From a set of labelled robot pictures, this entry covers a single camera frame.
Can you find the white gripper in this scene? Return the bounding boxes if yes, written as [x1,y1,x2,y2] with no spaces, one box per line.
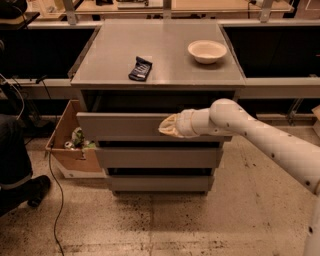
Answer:
[158,108,214,138]

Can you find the grey top drawer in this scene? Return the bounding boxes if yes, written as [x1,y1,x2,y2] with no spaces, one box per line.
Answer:
[77,112,232,142]

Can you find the grey drawer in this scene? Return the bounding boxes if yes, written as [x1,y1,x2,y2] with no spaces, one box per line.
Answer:
[106,175,215,193]
[77,112,232,142]
[96,147,222,168]

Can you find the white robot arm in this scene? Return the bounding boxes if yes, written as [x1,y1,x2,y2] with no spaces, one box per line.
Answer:
[159,99,320,256]

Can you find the grey drawer cabinet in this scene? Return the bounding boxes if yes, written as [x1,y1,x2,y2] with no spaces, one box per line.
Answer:
[68,18,247,196]

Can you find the grey middle drawer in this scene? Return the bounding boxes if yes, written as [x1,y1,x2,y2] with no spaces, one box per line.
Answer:
[96,147,222,168]

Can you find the grey bottom drawer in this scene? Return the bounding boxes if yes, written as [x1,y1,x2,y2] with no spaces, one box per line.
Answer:
[106,175,215,193]

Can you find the white paper bowl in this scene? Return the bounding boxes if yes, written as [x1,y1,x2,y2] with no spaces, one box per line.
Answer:
[188,40,227,64]

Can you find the green white crumpled trash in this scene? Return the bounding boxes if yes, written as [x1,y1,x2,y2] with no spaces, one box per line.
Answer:
[64,127,96,149]

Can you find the brown cardboard box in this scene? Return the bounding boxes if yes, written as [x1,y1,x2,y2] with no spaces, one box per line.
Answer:
[46,100,105,178]

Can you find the black shoe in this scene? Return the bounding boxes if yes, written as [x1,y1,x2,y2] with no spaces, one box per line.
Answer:
[27,175,51,208]

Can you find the person's dark trouser leg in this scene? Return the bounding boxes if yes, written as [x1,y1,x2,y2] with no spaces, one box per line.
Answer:
[0,113,34,214]

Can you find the black floor cable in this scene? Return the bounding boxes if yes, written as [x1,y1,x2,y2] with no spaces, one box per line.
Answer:
[48,149,66,256]

